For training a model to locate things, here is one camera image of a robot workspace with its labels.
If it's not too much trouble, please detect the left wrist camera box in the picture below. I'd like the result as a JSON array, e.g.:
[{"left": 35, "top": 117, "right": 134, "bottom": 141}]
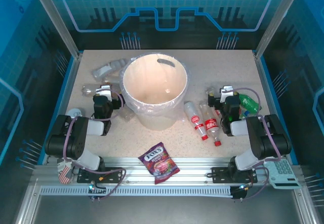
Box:
[{"left": 95, "top": 87, "right": 112, "bottom": 102}]

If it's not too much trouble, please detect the purple candy bag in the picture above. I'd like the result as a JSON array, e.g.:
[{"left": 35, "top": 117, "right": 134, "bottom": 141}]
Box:
[{"left": 138, "top": 142, "right": 181, "bottom": 185}]

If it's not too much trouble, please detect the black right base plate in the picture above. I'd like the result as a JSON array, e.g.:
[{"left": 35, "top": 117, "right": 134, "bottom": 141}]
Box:
[{"left": 211, "top": 167, "right": 259, "bottom": 184}]

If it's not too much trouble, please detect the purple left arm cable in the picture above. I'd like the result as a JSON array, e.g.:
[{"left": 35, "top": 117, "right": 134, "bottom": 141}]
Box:
[{"left": 62, "top": 88, "right": 127, "bottom": 200}]

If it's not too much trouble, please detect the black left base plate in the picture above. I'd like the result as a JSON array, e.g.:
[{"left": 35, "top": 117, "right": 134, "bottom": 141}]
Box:
[{"left": 76, "top": 167, "right": 124, "bottom": 184}]

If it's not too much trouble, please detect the white round lid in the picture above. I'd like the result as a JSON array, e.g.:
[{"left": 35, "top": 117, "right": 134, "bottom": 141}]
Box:
[{"left": 66, "top": 108, "right": 83, "bottom": 120}]

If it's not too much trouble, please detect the cola bottle red label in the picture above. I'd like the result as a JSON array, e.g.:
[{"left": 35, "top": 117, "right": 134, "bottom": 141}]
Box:
[{"left": 199, "top": 102, "right": 223, "bottom": 147}]

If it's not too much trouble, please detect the aluminium mounting rail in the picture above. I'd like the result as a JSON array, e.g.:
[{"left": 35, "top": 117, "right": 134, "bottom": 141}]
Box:
[{"left": 31, "top": 157, "right": 304, "bottom": 187}]

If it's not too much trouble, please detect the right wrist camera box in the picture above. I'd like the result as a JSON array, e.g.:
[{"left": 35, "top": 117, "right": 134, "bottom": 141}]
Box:
[{"left": 219, "top": 85, "right": 240, "bottom": 103}]

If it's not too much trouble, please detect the clear bottle orange cap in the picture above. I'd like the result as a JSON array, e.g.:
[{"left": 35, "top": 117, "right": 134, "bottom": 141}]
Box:
[{"left": 81, "top": 83, "right": 102, "bottom": 97}]

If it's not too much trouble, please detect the clear bottle red cap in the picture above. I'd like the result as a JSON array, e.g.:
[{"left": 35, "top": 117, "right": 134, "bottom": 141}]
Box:
[{"left": 103, "top": 74, "right": 123, "bottom": 85}]

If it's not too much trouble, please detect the crushed clear bottle white label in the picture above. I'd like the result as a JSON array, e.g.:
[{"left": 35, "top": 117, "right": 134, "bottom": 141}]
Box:
[{"left": 92, "top": 58, "right": 128, "bottom": 79}]

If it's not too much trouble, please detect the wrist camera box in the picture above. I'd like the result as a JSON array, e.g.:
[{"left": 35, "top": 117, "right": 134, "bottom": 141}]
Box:
[
  {"left": 219, "top": 85, "right": 240, "bottom": 103},
  {"left": 95, "top": 87, "right": 112, "bottom": 102}
]

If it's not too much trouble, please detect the white plastic bin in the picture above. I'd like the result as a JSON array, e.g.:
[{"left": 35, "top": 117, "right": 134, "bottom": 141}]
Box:
[{"left": 118, "top": 53, "right": 189, "bottom": 131}]

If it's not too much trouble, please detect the green plastic bottle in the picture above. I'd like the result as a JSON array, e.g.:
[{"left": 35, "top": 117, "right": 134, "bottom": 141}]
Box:
[{"left": 237, "top": 93, "right": 262, "bottom": 115}]

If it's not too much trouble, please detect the slotted white cable duct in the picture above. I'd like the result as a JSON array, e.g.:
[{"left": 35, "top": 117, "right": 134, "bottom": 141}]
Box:
[{"left": 39, "top": 185, "right": 233, "bottom": 197}]

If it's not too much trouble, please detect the black connector board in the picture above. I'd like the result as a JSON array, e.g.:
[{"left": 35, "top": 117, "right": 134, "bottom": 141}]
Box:
[
  {"left": 88, "top": 183, "right": 107, "bottom": 202},
  {"left": 231, "top": 184, "right": 248, "bottom": 202}
]

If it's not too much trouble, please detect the aluminium frame post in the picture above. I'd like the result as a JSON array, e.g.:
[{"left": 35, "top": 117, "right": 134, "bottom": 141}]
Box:
[
  {"left": 254, "top": 0, "right": 305, "bottom": 59},
  {"left": 28, "top": 0, "right": 83, "bottom": 59}
]

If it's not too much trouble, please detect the white bottle red label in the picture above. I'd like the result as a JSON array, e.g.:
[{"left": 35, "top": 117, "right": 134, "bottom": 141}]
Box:
[{"left": 184, "top": 101, "right": 210, "bottom": 141}]

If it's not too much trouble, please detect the clear bottle red label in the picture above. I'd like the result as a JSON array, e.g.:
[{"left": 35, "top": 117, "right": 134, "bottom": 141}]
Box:
[{"left": 214, "top": 107, "right": 225, "bottom": 127}]

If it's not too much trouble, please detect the flag printed can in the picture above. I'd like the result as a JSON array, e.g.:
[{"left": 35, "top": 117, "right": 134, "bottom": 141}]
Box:
[{"left": 57, "top": 158, "right": 74, "bottom": 184}]

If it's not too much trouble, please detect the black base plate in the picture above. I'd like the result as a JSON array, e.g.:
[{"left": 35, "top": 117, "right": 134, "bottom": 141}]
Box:
[
  {"left": 76, "top": 167, "right": 124, "bottom": 184},
  {"left": 211, "top": 167, "right": 259, "bottom": 184}
]

